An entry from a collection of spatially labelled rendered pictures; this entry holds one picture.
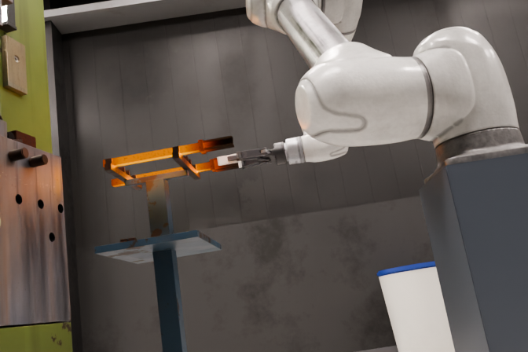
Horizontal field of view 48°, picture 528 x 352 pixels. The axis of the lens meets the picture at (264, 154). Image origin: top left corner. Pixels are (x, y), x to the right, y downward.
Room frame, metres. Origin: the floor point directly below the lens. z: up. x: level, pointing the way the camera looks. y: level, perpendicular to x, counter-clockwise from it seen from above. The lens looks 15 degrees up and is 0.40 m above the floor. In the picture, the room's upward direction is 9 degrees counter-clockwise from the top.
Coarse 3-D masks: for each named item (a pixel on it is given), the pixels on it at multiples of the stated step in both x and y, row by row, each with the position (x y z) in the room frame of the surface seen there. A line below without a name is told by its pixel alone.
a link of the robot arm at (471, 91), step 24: (432, 48) 1.03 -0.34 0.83; (456, 48) 1.01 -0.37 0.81; (480, 48) 1.01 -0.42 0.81; (432, 72) 0.99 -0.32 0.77; (456, 72) 1.00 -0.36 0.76; (480, 72) 1.00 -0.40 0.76; (504, 72) 1.04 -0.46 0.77; (456, 96) 1.00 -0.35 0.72; (480, 96) 1.00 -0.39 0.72; (504, 96) 1.02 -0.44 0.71; (432, 120) 1.02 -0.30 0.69; (456, 120) 1.02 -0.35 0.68; (480, 120) 1.01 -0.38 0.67; (504, 120) 1.01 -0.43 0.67
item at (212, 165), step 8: (216, 160) 1.98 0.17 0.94; (176, 168) 1.99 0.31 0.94; (200, 168) 1.98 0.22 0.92; (208, 168) 1.98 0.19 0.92; (216, 168) 1.98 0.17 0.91; (224, 168) 1.98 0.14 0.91; (232, 168) 1.99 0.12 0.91; (144, 176) 2.00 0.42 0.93; (112, 184) 2.01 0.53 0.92; (120, 184) 2.01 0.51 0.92
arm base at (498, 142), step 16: (496, 128) 1.01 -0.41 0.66; (512, 128) 1.02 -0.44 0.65; (448, 144) 1.04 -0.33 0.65; (464, 144) 1.02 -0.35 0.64; (480, 144) 1.01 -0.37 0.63; (496, 144) 1.01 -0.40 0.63; (512, 144) 1.01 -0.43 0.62; (448, 160) 1.00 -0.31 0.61; (464, 160) 0.99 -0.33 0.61; (432, 176) 1.12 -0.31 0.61
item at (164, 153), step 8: (192, 144) 1.74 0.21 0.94; (200, 144) 1.73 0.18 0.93; (208, 144) 1.74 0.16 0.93; (216, 144) 1.74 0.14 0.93; (224, 144) 1.74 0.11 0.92; (232, 144) 1.73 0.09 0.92; (144, 152) 1.75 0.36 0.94; (152, 152) 1.75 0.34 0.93; (160, 152) 1.75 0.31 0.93; (168, 152) 1.75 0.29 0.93; (184, 152) 1.75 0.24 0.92; (192, 152) 1.76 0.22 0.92; (104, 160) 1.76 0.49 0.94; (112, 160) 1.76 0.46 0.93; (120, 160) 1.76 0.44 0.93; (128, 160) 1.76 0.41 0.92; (136, 160) 1.75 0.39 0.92; (144, 160) 1.76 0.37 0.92
